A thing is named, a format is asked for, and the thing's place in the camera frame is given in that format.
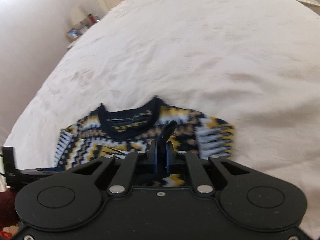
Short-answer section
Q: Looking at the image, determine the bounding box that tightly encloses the navy yellow patterned knit sweater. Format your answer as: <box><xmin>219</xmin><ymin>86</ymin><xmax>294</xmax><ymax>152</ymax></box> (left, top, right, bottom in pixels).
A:
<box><xmin>55</xmin><ymin>97</ymin><xmax>234</xmax><ymax>171</ymax></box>

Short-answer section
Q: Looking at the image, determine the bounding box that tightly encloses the red cup on nightstand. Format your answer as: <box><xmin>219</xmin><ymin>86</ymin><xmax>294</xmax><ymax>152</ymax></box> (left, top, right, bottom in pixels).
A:
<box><xmin>89</xmin><ymin>14</ymin><xmax>96</xmax><ymax>24</ymax></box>

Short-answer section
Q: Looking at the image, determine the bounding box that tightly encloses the red knit garment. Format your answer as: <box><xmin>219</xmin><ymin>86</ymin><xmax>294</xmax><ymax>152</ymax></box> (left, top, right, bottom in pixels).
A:
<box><xmin>0</xmin><ymin>188</ymin><xmax>20</xmax><ymax>230</ymax></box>

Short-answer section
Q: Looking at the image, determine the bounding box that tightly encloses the cream embroidered bedspread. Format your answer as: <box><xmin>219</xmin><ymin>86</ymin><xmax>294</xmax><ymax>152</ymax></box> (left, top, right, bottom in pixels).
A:
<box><xmin>5</xmin><ymin>0</ymin><xmax>319</xmax><ymax>238</ymax></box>

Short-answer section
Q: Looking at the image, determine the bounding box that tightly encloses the blue picture frame left nightstand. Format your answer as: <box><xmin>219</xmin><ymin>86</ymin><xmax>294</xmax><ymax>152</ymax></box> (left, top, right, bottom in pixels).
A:
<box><xmin>66</xmin><ymin>28</ymin><xmax>81</xmax><ymax>41</ymax></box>

